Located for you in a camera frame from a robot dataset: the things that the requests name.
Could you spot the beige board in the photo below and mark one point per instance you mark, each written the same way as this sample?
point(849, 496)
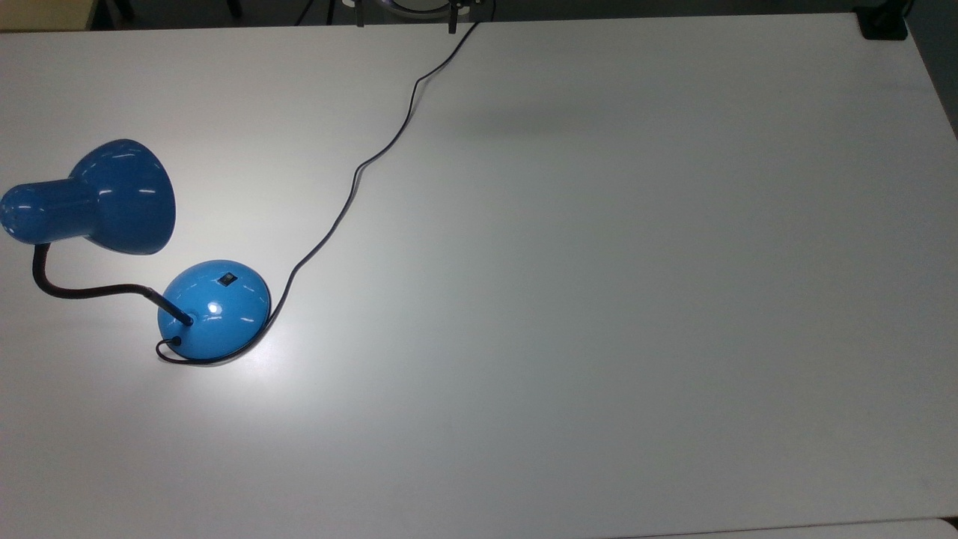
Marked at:
point(45, 13)

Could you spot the black table clamp mount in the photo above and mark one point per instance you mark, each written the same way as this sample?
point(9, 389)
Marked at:
point(883, 24)

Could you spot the white adjoining table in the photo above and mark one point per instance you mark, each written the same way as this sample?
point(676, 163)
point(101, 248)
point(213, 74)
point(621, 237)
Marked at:
point(861, 533)

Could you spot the blue desk lamp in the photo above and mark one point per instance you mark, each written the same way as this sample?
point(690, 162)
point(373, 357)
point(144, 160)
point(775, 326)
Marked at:
point(213, 318)

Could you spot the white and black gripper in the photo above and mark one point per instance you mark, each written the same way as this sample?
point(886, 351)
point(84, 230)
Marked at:
point(416, 11)

